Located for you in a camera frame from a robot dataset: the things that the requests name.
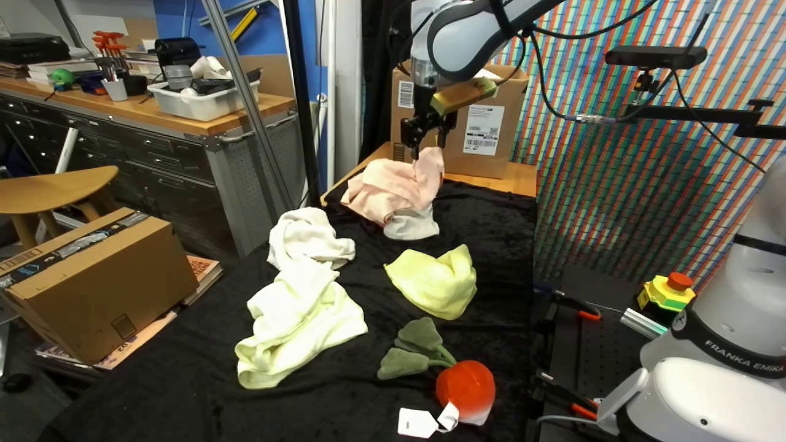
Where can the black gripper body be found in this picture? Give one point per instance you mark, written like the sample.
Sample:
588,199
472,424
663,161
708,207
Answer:
423,106

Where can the peach cloth orange print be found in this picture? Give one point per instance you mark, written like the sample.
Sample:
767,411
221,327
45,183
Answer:
393,188

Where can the orange plush vegetable green leaves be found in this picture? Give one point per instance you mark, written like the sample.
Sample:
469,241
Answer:
467,390

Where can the large cardboard box white label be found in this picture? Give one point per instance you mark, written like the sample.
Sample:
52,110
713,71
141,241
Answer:
515,123

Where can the black vertical pole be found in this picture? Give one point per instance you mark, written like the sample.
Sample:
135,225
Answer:
299,98

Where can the bright yellow microfibre cloth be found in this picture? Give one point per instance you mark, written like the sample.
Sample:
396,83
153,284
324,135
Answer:
433,284

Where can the off-white crumpled towel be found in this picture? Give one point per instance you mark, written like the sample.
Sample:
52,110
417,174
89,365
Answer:
307,236

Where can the black tablecloth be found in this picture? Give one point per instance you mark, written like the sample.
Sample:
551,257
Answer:
507,270

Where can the silver metal bar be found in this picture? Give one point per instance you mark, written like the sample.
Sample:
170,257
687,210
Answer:
248,106

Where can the yellow black tool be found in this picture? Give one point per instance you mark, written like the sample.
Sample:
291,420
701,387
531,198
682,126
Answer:
243,25

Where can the white plastic bin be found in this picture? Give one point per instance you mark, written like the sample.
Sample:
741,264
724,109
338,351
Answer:
200,103

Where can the pale green white towel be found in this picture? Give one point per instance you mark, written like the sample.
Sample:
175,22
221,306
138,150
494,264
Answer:
294,327

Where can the grey workbench wooden top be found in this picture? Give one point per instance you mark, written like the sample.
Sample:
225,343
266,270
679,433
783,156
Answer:
162,172

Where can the black mounting plate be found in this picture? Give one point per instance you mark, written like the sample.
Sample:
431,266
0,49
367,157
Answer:
590,351

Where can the large white hang tag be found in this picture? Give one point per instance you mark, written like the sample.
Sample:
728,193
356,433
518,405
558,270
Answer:
417,424

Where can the yellow red emergency stop button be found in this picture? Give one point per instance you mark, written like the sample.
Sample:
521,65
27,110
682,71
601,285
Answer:
666,292

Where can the red tool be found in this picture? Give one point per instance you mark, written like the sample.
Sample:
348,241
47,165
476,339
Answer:
108,43

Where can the long cardboard box black print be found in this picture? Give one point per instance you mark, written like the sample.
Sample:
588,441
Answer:
99,295

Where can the green item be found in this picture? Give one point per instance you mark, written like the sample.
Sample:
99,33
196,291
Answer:
62,79

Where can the round wooden stool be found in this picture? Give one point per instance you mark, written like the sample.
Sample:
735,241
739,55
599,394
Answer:
49,189

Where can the black flat device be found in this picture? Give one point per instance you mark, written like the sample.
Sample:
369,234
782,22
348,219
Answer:
31,49

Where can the wrist camera with tan mount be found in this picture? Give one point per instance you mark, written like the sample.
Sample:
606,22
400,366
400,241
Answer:
461,92

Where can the black stereo camera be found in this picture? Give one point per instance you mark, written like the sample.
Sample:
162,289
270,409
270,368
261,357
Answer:
653,56

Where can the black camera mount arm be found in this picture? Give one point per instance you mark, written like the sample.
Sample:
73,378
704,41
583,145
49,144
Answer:
696,113

